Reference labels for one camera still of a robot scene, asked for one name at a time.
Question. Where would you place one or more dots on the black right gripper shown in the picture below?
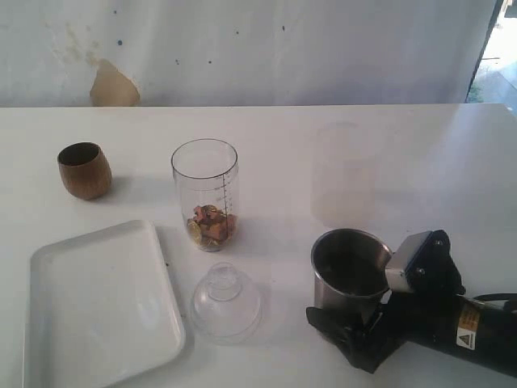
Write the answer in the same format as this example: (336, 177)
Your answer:
(423, 308)

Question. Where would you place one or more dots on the stainless steel cup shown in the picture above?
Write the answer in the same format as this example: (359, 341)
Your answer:
(349, 268)

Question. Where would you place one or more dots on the brown wooden cup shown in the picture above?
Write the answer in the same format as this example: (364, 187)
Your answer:
(84, 170)

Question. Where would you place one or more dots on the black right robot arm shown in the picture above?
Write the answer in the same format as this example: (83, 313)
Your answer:
(485, 330)

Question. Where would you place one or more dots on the clear plastic shaker lid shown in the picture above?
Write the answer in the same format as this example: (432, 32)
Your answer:
(226, 306)

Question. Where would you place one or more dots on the clear plastic shaker cup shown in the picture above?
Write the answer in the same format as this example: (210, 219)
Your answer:
(205, 172)

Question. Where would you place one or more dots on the translucent white plastic beaker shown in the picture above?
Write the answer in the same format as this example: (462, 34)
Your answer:
(345, 164)

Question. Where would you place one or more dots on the white rectangular tray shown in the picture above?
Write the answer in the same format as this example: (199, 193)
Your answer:
(100, 310)

